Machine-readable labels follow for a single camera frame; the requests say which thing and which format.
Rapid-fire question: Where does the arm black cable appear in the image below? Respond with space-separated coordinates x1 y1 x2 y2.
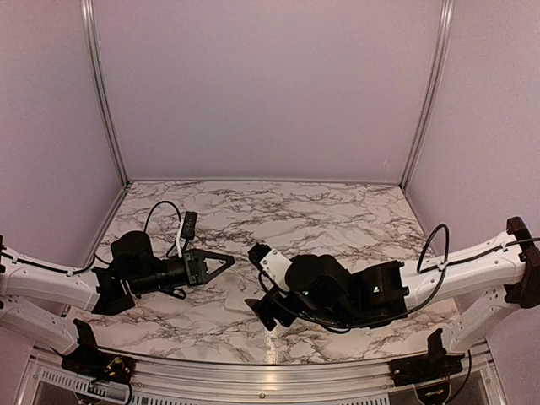
259 223 540 332
143 200 186 258

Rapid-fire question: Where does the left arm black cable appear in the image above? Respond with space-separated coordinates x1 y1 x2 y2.
143 200 186 258

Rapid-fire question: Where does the aluminium frame post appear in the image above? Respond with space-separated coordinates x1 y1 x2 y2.
79 0 130 187
399 0 455 194

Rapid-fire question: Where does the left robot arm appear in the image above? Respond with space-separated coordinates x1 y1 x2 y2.
1 231 235 375

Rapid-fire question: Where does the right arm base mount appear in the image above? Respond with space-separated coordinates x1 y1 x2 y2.
389 354 464 387

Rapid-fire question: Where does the front aluminium rail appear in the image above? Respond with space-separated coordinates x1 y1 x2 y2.
15 342 508 404

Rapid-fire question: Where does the right aluminium frame post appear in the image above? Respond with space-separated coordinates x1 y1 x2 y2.
399 0 455 194

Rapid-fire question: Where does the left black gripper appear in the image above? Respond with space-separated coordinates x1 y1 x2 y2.
130 248 235 295

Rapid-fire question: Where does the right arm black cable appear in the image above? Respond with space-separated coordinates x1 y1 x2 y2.
259 223 540 332

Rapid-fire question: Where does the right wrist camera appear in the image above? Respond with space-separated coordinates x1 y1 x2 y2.
248 243 292 294

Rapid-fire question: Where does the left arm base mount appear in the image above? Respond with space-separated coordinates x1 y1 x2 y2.
62 352 135 385

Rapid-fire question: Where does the left aluminium frame post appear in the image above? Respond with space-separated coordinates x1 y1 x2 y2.
79 0 130 187

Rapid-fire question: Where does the white remote control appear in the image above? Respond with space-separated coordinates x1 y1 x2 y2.
224 292 252 315

